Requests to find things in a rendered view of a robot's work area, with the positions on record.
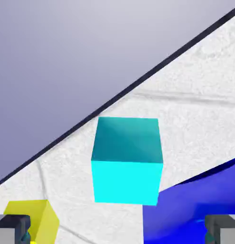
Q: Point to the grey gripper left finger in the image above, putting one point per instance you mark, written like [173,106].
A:
[12,226]

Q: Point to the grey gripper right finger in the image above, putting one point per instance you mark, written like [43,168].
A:
[224,226]

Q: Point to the small yellow cube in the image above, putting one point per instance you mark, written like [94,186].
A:
[44,221]

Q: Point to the small cyan cube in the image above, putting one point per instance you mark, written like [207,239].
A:
[127,167]

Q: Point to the large blue box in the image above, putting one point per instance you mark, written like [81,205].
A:
[186,209]

